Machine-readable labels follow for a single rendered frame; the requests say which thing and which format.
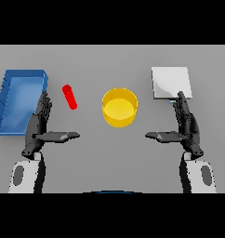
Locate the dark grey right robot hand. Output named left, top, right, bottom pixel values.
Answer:
left=144, top=90, right=205, bottom=161

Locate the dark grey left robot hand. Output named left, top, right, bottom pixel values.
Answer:
left=20, top=91, right=81, bottom=161

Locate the red beaker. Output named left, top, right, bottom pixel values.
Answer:
left=61, top=84, right=79, bottom=111

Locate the pale square measuring scale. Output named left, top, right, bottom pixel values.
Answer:
left=151, top=66, right=193, bottom=100

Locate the yellow bowl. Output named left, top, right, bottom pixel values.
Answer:
left=101, top=87, right=139, bottom=128

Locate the blue tray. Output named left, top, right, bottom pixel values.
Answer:
left=0, top=69, right=50, bottom=137

